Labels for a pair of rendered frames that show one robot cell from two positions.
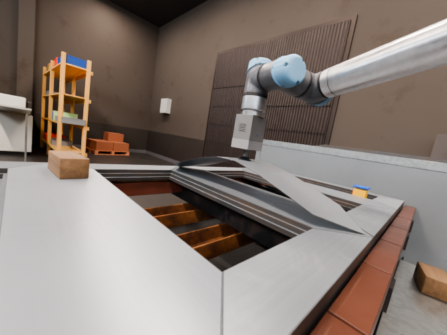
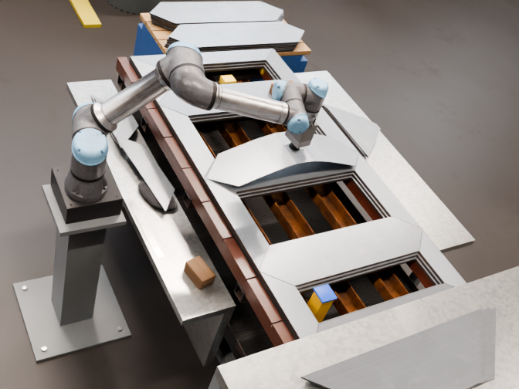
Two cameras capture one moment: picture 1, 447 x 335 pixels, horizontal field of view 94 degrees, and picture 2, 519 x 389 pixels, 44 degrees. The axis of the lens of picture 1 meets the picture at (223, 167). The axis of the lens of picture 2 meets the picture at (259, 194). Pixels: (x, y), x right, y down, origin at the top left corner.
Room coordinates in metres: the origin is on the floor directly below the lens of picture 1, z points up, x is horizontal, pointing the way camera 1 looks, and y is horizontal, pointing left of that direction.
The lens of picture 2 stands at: (0.73, -2.08, 2.44)
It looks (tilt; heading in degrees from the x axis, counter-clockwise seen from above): 42 degrees down; 94
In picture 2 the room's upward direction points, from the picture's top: 20 degrees clockwise
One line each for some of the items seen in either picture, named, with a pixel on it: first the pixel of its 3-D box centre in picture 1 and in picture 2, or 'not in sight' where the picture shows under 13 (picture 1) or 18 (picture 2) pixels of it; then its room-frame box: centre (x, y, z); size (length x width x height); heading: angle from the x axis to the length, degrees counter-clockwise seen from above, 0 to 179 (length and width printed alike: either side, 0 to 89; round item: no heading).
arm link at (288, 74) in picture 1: (285, 76); (290, 95); (0.59, -0.13, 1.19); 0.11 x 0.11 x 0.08; 28
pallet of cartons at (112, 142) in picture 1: (108, 143); not in sight; (6.54, 3.73, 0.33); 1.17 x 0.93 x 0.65; 135
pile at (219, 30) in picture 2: not in sight; (228, 27); (0.11, 0.83, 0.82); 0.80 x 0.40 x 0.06; 46
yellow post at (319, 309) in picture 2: (356, 209); (314, 312); (0.96, -0.65, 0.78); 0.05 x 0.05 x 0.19; 46
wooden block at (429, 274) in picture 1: (433, 280); (199, 272); (0.54, -0.62, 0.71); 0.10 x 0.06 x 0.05; 147
